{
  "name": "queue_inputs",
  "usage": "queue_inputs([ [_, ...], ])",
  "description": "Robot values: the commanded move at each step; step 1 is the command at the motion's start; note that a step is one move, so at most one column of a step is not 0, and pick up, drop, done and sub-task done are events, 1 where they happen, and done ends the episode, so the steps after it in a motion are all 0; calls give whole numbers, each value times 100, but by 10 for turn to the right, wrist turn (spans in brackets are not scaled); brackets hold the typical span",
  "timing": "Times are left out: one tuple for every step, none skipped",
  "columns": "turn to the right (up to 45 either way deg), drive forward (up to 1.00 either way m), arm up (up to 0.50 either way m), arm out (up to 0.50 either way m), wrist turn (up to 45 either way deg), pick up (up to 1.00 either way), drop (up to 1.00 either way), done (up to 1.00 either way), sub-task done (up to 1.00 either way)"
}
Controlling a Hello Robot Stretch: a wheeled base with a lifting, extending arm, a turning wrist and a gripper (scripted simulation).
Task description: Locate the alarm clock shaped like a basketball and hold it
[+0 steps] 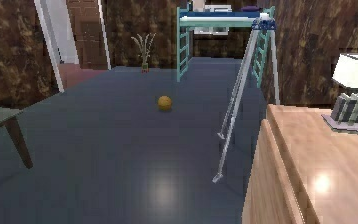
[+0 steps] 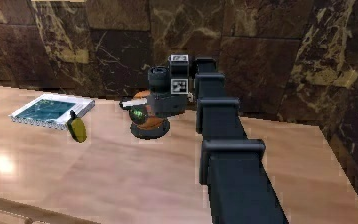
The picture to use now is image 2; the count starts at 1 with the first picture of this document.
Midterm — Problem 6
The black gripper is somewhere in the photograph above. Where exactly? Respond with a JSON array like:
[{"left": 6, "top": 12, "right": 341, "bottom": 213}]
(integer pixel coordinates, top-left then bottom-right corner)
[{"left": 119, "top": 65, "right": 189, "bottom": 118}]

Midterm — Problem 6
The orange basketball alarm clock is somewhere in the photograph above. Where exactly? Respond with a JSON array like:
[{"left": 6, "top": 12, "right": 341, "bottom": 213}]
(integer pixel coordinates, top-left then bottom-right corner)
[{"left": 128, "top": 89, "right": 172, "bottom": 141}]

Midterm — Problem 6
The olive green bottle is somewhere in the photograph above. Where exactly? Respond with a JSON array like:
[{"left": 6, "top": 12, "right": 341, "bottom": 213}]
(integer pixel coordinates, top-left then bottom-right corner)
[{"left": 66, "top": 109, "right": 88, "bottom": 144}]

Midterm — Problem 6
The white book with blue cover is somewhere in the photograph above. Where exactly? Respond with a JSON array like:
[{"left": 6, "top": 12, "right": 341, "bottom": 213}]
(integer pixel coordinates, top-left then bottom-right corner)
[{"left": 8, "top": 93, "right": 96, "bottom": 131}]

